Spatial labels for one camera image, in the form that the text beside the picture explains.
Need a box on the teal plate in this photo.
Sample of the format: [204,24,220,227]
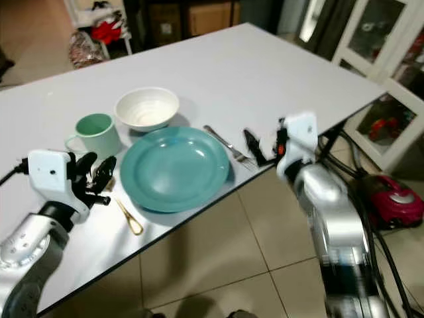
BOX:
[120,126,231,214]

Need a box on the patterned shiny bag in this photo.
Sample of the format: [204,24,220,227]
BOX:
[70,30,104,69]

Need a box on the dark cardboard box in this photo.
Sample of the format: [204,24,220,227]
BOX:
[149,3,184,42]

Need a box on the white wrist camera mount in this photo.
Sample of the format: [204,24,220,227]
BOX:
[28,149,90,224]
[278,111,319,183]

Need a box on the white glass door cabinet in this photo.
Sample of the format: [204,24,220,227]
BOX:
[331,0,424,174]

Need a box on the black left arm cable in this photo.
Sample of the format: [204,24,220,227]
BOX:
[0,162,31,187]

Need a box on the red vacuum cleaner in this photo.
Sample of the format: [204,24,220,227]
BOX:
[351,174,424,230]

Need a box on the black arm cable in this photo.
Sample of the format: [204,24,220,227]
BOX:
[0,162,31,187]
[361,192,408,318]

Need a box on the white ribbed bowl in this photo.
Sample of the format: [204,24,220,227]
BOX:
[114,87,180,133]

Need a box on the light cardboard box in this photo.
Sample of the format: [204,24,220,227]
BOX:
[189,2,240,37]

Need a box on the red bag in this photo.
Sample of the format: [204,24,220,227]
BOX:
[93,19,124,44]

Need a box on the gold spoon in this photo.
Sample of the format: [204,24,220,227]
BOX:
[103,179,145,237]

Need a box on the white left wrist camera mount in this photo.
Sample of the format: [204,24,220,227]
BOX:
[28,149,90,224]

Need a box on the green ceramic mug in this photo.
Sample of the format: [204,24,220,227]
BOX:
[65,113,121,160]

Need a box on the white rack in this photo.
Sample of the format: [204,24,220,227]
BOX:
[66,0,134,59]

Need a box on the red item behind glass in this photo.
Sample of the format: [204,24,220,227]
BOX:
[368,118,402,142]

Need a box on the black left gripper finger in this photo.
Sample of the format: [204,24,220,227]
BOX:
[95,156,117,192]
[76,152,97,186]

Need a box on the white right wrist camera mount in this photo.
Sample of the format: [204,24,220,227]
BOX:
[278,111,319,183]

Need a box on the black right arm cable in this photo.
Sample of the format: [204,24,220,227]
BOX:
[361,192,408,318]

